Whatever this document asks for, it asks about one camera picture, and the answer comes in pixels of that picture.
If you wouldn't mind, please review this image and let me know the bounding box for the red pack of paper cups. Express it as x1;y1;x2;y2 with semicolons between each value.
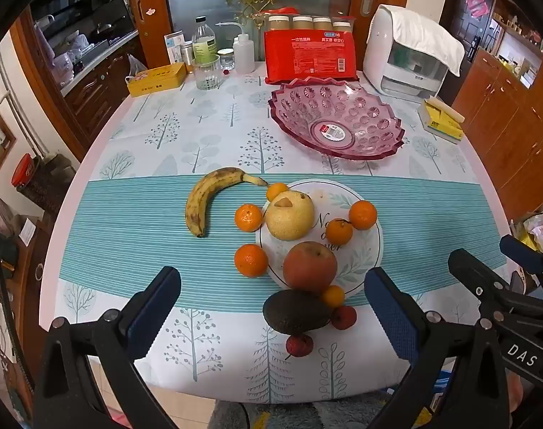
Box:
261;14;359;85

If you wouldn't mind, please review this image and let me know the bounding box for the pink glass fruit bowl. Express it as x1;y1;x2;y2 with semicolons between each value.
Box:
268;77;407;162

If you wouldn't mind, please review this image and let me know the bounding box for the wooden side cabinet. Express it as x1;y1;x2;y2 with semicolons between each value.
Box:
450;49;543;220

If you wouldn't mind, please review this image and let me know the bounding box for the red lidded bucket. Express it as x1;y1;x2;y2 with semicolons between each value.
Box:
11;153;34;188

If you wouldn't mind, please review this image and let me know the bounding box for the small red fruit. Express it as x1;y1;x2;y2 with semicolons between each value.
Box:
330;305;358;330
286;334;314;358

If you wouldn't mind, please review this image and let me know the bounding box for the yellow pear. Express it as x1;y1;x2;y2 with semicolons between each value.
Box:
265;191;316;241

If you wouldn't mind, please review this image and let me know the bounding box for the yellow tissue pack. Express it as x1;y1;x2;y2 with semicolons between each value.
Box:
417;97;465;144

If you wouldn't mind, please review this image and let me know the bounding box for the red apple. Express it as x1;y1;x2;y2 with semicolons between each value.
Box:
282;241;338;292

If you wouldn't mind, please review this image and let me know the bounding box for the clear drinking glass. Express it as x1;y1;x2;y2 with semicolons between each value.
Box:
192;55;221;91

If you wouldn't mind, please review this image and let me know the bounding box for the pale purple plastic bag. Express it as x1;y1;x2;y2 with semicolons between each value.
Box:
52;31;93;85

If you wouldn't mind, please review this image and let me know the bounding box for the white paper note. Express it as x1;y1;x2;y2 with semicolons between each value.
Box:
19;217;37;246

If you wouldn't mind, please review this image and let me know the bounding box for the orange tangerine with stem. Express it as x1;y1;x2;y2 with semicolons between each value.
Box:
326;218;354;246

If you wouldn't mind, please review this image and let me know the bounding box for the glass bottle with green label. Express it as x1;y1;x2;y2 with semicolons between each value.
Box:
192;16;219;64

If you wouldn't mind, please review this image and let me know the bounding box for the white cloth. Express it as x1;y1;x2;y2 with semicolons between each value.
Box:
390;5;465;78

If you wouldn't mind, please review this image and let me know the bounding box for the person's right hand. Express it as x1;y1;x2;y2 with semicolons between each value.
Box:
508;371;529;417

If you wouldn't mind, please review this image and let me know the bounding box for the yellow box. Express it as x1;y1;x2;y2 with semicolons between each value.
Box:
126;63;187;98

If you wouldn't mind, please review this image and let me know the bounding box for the white squeeze bottle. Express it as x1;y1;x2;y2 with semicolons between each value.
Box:
215;21;256;74

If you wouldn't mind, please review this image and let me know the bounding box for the tree-print tablecloth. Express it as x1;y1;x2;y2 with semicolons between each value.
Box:
38;69;511;405

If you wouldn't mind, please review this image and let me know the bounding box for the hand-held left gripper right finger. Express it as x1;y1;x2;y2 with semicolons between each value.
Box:
364;267;510;429

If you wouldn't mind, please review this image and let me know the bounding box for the spotted yellow banana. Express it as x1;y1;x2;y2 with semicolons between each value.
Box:
185;167;269;238

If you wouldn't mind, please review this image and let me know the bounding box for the round white leaf-print mat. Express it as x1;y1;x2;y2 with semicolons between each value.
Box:
256;179;384;296

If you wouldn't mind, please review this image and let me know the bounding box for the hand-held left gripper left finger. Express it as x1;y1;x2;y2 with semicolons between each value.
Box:
34;266;183;429

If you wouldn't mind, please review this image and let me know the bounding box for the white countertop appliance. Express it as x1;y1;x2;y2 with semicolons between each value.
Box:
363;4;451;101

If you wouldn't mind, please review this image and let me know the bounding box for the white and blue carton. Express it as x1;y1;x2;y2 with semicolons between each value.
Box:
164;31;186;65

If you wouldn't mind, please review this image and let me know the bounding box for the clear plastic bag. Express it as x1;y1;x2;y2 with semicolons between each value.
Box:
127;54;148;77

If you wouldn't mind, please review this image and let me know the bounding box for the red wall decoration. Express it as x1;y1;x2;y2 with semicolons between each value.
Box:
465;0;491;18

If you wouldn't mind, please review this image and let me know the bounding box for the dark avocado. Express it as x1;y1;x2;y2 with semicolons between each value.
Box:
262;290;332;336

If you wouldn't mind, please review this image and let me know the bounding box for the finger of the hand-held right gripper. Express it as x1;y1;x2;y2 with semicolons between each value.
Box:
499;235;543;298
448;249;543;322

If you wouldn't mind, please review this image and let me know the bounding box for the small yellow-orange citrus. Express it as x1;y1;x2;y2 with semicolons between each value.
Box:
320;285;346;309

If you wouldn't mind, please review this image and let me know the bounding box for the wooden kitchen base cabinet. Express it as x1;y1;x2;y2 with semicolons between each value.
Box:
59;38;147;139

